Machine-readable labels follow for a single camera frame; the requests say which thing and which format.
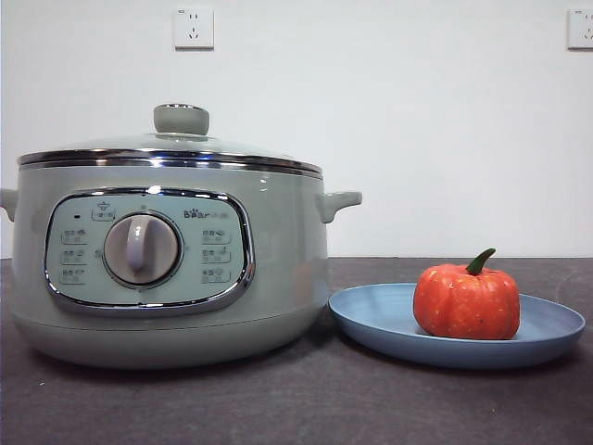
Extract glass lid with green knob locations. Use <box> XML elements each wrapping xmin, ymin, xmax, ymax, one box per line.
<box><xmin>17</xmin><ymin>103</ymin><xmax>323</xmax><ymax>176</ymax></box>

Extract orange pumpkin with green stem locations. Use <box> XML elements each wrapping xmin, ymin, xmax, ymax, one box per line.
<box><xmin>411</xmin><ymin>247</ymin><xmax>522</xmax><ymax>341</ymax></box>

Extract pale green electric steamer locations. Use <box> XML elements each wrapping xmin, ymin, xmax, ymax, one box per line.
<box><xmin>0</xmin><ymin>160</ymin><xmax>363</xmax><ymax>371</ymax></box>

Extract blue round plate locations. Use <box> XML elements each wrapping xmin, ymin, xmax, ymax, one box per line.
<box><xmin>327</xmin><ymin>282</ymin><xmax>587</xmax><ymax>371</ymax></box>

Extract white wall socket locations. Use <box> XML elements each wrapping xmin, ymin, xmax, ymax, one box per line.
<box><xmin>173</xmin><ymin>6</ymin><xmax>216</xmax><ymax>52</ymax></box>
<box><xmin>566</xmin><ymin>7</ymin><xmax>593</xmax><ymax>51</ymax></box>

